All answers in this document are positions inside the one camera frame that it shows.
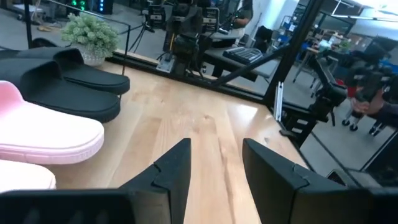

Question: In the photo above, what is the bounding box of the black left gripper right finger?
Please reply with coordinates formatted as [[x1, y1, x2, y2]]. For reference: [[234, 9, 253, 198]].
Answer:
[[242, 138, 371, 224]]

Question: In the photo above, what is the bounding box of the black keyboard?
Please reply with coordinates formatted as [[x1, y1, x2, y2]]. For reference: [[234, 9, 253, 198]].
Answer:
[[222, 45, 264, 65]]

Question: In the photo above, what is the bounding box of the black foam slide sandal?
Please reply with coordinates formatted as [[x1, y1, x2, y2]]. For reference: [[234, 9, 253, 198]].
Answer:
[[0, 57, 122, 124], [0, 46, 131, 96]]

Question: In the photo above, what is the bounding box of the dark grey desk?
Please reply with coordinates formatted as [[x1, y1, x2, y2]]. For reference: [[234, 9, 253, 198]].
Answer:
[[203, 46, 281, 79]]

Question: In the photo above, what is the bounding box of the green plant in white pot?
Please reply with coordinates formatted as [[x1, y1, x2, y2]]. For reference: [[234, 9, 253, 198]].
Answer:
[[60, 12, 119, 68]]

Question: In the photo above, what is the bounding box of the person's hand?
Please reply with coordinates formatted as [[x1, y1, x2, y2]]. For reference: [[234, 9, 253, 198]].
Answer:
[[350, 92, 374, 116]]

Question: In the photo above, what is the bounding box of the person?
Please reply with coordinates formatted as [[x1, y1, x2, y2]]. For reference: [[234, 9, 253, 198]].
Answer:
[[230, 0, 254, 40]]

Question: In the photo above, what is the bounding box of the person's forearm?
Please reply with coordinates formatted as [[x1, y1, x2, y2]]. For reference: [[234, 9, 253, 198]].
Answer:
[[371, 101, 398, 129]]

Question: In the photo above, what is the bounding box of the pink foam slide sandal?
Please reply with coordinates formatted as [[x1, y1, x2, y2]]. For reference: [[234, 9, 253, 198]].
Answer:
[[0, 159, 57, 194], [0, 80, 105, 166]]

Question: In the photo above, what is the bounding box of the black caster chair base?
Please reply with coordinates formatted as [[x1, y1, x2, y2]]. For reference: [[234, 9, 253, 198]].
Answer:
[[341, 110, 388, 137]]

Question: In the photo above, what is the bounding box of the silver aluminium bracket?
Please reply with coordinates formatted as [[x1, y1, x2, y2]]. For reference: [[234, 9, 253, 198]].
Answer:
[[273, 81, 285, 122]]

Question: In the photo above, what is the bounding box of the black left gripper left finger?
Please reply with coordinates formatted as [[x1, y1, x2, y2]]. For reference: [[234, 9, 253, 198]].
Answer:
[[119, 138, 192, 224]]

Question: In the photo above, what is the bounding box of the black tripod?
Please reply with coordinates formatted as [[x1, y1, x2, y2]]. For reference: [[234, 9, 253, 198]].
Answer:
[[127, 18, 156, 54]]

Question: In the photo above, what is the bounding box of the black computer tower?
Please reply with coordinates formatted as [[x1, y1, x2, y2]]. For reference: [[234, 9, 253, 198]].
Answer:
[[92, 0, 114, 15]]

